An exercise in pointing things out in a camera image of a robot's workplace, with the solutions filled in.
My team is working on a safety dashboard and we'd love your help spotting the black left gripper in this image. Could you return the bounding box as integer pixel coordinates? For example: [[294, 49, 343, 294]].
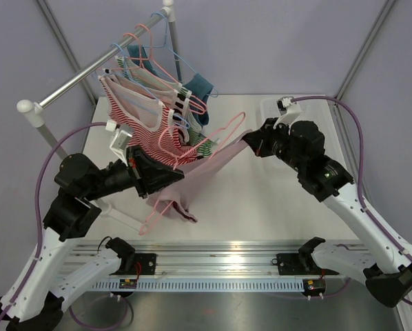
[[85, 143, 185, 201]]

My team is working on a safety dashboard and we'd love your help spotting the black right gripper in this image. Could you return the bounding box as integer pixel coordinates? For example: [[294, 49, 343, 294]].
[[245, 118, 306, 173]]

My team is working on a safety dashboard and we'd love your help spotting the red white striped tank top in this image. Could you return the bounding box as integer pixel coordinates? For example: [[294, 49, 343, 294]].
[[98, 75, 200, 167]]

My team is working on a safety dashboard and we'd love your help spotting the pink hanger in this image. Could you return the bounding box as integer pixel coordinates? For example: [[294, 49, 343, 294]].
[[138, 112, 247, 236], [123, 32, 207, 114], [127, 22, 214, 115]]

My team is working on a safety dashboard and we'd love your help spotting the pink tank top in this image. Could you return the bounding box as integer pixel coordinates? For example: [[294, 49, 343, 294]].
[[146, 136, 248, 223]]

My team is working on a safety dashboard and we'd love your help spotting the black white striped tank top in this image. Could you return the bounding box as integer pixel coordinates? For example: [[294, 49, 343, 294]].
[[171, 87, 191, 145]]

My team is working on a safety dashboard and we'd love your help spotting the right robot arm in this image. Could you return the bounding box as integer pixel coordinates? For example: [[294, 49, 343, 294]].
[[243, 118, 412, 308]]

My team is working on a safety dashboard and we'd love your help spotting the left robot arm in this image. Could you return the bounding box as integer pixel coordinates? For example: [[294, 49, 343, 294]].
[[0, 146, 184, 330]]

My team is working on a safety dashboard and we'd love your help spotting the green white striped tank top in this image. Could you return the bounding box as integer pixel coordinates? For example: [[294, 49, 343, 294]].
[[116, 57, 213, 157]]

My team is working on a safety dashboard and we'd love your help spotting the teal tank top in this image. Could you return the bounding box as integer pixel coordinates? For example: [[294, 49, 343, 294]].
[[127, 45, 215, 127]]

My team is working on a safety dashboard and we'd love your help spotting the pink hanger under teal top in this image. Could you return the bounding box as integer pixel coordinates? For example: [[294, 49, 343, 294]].
[[127, 22, 214, 115]]

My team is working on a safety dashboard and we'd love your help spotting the white plastic basket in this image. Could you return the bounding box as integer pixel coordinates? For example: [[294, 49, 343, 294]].
[[256, 98, 332, 157]]

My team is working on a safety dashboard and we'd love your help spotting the silver clothes rack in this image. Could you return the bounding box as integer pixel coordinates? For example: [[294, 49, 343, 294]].
[[16, 0, 220, 234]]

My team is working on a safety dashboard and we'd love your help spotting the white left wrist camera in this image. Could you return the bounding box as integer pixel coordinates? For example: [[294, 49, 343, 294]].
[[105, 120, 134, 163]]

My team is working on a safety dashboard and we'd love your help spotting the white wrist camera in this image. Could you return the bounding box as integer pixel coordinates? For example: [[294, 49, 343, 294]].
[[105, 120, 134, 163], [276, 97, 302, 125]]

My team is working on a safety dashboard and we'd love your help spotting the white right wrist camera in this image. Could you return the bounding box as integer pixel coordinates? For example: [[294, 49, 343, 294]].
[[276, 97, 302, 125]]

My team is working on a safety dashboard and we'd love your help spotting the blue wire hanger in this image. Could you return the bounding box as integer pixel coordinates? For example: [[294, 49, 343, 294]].
[[151, 12, 219, 98]]

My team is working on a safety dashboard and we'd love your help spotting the perforated cable duct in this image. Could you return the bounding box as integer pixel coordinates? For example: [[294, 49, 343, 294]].
[[90, 279, 304, 292]]

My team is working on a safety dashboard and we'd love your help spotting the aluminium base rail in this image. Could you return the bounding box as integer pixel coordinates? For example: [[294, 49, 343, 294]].
[[58, 240, 374, 277]]

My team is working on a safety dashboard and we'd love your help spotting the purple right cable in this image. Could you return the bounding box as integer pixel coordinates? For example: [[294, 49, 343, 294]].
[[291, 95, 412, 308]]

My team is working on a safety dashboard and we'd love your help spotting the purple cable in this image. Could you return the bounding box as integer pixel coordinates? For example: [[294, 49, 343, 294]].
[[291, 95, 412, 308], [0, 123, 134, 327]]

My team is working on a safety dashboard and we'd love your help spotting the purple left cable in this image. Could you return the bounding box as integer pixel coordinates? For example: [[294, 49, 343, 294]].
[[0, 123, 134, 327]]

